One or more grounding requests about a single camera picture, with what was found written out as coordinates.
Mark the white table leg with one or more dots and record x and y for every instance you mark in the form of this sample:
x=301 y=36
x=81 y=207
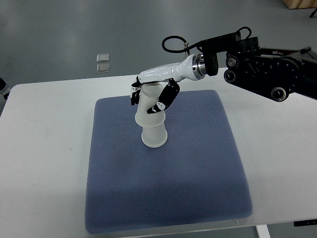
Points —
x=262 y=231

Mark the black table control panel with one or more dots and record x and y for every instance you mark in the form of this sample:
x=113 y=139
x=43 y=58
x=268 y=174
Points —
x=305 y=223

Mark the dark object at left edge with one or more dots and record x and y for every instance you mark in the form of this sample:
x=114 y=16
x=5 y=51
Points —
x=4 y=89

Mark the white paper cup on mat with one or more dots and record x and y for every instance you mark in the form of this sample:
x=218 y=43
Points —
x=154 y=137

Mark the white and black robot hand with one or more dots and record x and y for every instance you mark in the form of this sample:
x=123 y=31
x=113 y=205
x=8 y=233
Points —
x=193 y=68

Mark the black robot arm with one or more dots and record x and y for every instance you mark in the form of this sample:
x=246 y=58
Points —
x=271 y=73

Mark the wooden box corner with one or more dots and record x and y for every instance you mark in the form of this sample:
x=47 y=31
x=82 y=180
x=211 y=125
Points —
x=300 y=4

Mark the upper floor socket plate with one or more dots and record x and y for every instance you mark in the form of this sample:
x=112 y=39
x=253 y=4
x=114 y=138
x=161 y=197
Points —
x=104 y=57

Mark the black tripod leg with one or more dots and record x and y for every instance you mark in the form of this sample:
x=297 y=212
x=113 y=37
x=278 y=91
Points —
x=313 y=13

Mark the blue textured cushion mat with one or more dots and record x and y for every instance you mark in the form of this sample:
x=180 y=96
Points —
x=196 y=176

